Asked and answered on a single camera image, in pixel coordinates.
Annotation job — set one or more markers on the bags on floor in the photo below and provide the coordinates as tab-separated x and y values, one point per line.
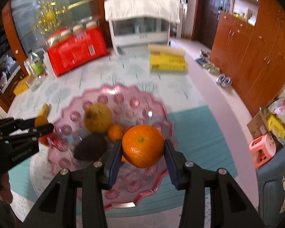
269	119

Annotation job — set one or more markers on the clear drinking glass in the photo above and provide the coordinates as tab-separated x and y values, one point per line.
33	82

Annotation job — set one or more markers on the yellow tissue pack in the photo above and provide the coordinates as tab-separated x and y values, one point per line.
167	59

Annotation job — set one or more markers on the yellow banana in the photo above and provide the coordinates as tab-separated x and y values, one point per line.
45	110

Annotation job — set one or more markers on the pink plastic stool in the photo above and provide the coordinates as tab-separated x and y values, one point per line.
262	150

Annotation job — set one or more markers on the white cloth on appliance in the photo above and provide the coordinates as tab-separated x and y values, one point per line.
118	10

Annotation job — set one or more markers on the tangerine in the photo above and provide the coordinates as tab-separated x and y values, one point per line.
115	132
40	121
123	159
143	146

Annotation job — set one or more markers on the pink glass fruit bowl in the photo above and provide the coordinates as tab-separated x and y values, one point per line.
129	107

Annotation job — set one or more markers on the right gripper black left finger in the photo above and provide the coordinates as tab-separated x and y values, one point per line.
56	207

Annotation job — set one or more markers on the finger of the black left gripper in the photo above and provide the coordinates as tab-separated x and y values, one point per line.
10	125
45	129

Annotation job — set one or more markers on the white countertop appliance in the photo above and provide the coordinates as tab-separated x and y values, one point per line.
137	32

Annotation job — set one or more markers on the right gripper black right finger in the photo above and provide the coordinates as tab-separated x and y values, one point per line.
230	207

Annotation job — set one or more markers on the tree print tablecloth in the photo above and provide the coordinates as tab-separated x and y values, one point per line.
208	133

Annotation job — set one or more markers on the red snack package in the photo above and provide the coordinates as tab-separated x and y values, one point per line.
71	48

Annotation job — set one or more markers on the shoes on floor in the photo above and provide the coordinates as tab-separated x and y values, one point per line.
204	61

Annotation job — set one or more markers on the gold ornament decoration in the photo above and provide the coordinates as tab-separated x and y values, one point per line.
48	17

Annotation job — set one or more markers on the brown wooden cabinet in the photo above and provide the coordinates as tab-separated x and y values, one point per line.
253	56

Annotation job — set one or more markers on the clear bottle green label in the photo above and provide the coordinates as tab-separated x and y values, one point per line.
35	65

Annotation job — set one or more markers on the yellow flat box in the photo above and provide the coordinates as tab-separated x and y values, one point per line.
22	86

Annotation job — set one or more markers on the blue chair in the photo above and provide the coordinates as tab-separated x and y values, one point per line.
271	192

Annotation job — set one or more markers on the red yellow apple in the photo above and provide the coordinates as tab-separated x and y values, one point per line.
47	139

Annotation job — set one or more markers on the person's hand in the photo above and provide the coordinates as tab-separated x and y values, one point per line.
5	191

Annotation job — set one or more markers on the dark green avocado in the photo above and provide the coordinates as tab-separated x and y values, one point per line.
91	148

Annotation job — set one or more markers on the yellow spotted pear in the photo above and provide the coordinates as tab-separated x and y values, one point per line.
98	118

